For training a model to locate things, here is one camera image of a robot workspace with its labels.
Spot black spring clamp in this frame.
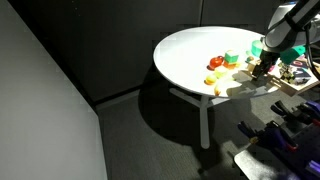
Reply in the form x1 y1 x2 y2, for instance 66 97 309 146
270 100 301 123

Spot purple clamp orange tips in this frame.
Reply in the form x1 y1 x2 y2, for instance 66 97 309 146
236 118 300 152

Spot orange toy block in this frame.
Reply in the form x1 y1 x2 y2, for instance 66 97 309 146
222 59 239 70

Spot gray toy block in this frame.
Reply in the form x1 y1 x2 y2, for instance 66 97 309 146
251 73 269 88

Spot yellow toy banana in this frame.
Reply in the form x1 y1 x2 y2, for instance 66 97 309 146
213 83 223 97

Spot orange round toy fruit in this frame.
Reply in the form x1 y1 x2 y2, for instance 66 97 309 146
204 74 218 86

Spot purple spring clamp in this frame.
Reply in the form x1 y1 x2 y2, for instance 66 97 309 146
296 99 320 127

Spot light green toy block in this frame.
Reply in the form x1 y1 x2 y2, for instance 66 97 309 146
213 65 230 80

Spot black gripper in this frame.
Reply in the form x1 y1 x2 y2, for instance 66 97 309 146
251 49 281 81

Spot gray metal plate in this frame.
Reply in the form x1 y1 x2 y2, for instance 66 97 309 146
233 144 295 180

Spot green plastic bowl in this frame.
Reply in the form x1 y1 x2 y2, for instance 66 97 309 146
250 39 267 58

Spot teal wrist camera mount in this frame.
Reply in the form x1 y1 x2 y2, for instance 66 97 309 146
279 44 307 65

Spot wooden tray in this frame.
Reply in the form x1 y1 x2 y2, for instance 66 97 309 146
246 55 320 98

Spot red toy tomato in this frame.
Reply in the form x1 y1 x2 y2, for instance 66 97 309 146
208 55 225 71

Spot black fabric cube white letter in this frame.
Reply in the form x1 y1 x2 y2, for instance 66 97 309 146
283 67 313 86

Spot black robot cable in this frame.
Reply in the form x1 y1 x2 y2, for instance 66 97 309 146
304 24 320 82

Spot white table pedestal base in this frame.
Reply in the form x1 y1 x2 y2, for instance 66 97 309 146
169 87 232 150

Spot black fabric cube red letter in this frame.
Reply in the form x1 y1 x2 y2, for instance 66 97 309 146
278 59 310 77

